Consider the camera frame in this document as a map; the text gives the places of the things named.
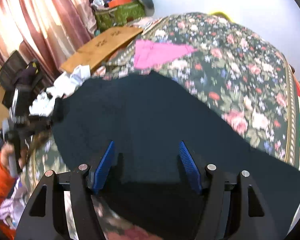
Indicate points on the person left hand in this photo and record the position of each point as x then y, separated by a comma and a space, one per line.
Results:
8, 157

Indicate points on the white crumpled cloth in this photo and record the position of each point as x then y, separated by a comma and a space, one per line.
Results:
64, 85

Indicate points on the black pants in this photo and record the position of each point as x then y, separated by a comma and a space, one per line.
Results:
147, 116

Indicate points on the green fabric storage box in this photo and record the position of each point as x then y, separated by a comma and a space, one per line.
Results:
119, 16

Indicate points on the pink folded cloth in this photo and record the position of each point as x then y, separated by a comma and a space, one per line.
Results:
149, 54

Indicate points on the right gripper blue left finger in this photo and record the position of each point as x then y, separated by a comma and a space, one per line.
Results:
100, 167

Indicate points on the orange sleeve left forearm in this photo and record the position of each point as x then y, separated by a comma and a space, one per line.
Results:
6, 183

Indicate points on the orange box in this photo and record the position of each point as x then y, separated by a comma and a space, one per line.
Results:
115, 3

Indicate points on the floral bed quilt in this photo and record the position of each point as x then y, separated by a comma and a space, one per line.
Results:
236, 73

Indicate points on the pink striped curtain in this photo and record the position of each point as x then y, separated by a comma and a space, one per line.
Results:
47, 30

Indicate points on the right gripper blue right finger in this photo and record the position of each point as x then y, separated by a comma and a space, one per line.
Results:
192, 172

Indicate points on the yellow curved tube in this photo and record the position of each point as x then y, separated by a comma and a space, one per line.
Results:
222, 15

